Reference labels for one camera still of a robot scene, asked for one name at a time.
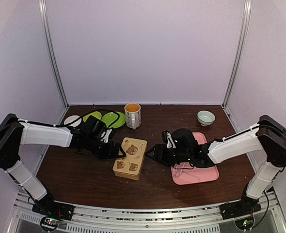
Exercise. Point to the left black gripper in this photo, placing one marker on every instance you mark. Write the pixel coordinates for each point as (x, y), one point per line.
(109, 154)

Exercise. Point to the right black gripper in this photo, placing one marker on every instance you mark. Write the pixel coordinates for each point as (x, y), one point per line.
(160, 155)

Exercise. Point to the bear print tin lid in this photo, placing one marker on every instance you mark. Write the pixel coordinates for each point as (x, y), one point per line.
(131, 153)

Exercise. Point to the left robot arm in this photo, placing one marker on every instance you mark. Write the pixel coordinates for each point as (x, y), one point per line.
(18, 135)

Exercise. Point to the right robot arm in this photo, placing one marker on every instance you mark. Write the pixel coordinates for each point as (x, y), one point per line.
(267, 135)

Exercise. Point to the beige tin box base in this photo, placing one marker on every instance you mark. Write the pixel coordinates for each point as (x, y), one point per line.
(128, 176)

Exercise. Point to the pink plastic tray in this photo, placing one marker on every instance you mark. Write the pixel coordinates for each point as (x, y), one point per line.
(196, 175)

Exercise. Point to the green saucer plate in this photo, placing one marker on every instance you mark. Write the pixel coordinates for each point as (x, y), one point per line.
(114, 120)

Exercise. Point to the white floral mug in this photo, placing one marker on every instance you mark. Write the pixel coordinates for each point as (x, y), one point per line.
(133, 115)

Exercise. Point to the black white dotted cup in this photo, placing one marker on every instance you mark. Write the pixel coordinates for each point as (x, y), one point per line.
(73, 121)

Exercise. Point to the pale celadon tea bowl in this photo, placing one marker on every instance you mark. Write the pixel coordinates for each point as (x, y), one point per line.
(205, 118)

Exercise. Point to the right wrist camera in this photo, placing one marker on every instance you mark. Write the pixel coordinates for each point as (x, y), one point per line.
(167, 139)

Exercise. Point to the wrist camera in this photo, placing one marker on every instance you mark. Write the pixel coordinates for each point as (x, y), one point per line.
(107, 135)
(167, 139)

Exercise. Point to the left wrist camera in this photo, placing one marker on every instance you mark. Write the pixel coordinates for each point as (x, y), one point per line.
(107, 135)

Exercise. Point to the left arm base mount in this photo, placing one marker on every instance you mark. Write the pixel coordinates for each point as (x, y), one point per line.
(52, 218)

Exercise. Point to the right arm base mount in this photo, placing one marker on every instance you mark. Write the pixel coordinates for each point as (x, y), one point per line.
(241, 212)

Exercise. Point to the aluminium front rail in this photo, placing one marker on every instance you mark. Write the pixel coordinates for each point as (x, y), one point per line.
(198, 219)

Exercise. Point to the left aluminium frame post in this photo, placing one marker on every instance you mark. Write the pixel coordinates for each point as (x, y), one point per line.
(51, 52)

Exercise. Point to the aluminium frame post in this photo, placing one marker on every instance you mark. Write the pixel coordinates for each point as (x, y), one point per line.
(240, 47)
(51, 52)

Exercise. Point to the right aluminium frame post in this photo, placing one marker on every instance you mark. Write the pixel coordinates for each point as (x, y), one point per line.
(240, 47)

